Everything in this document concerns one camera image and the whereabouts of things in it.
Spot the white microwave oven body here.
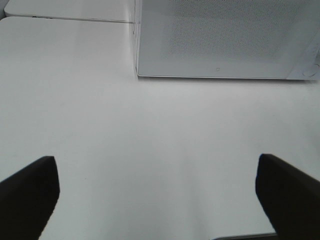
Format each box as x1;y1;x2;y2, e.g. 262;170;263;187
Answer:
129;0;320;81

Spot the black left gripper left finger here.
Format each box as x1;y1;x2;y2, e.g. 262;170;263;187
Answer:
0;156;60;240

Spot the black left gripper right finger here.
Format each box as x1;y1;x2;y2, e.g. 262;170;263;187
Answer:
255;154;320;240

